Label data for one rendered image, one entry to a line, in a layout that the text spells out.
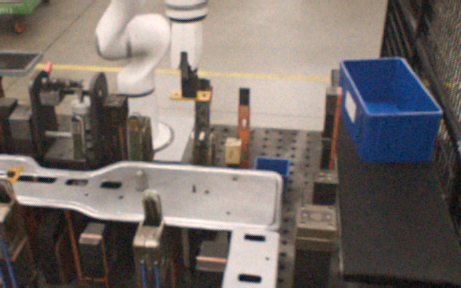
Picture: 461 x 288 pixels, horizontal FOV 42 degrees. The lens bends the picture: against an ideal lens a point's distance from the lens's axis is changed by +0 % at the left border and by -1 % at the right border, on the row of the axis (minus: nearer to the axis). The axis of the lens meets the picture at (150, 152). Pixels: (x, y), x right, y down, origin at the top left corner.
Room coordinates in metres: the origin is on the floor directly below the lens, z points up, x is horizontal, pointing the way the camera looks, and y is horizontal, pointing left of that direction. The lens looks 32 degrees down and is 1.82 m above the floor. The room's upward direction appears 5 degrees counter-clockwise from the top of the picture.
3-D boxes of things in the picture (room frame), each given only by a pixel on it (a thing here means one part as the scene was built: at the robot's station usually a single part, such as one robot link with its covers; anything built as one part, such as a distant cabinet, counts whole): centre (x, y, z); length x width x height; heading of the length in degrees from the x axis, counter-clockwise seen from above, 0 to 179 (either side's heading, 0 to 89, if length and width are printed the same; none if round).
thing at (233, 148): (1.21, -0.20, 0.88); 0.04 x 0.04 x 0.36; 74
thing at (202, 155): (1.27, -0.14, 0.88); 0.07 x 0.06 x 0.35; 164
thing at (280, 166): (1.49, -0.37, 0.74); 0.11 x 0.10 x 0.09; 74
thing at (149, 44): (1.72, 0.00, 1.10); 0.19 x 0.12 x 0.24; 103
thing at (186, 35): (1.11, -0.09, 1.38); 0.10 x 0.07 x 0.11; 164
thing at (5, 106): (1.47, 0.39, 0.90); 0.05 x 0.05 x 0.40; 74
